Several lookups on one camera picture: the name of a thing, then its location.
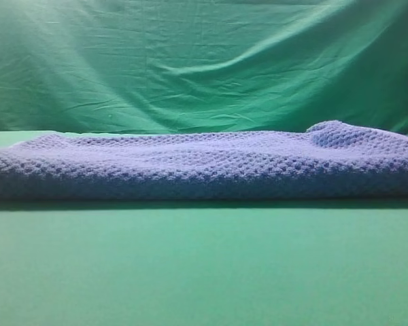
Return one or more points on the green backdrop cloth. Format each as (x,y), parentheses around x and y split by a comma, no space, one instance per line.
(151,67)

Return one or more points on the blue waffle weave towel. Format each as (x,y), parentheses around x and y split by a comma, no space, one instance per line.
(329,160)

